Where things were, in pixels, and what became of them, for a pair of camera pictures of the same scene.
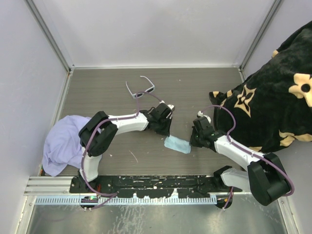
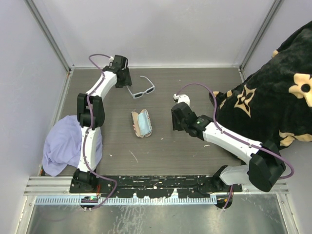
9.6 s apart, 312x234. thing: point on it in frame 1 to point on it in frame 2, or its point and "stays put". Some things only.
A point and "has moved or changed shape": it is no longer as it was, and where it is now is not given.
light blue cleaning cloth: (177, 144) has moved or changed shape
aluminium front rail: (55, 185) stays put
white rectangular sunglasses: (148, 90) stays put
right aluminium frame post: (267, 20) stays put
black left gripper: (166, 131) to (127, 82)
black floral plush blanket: (272, 107) stays put
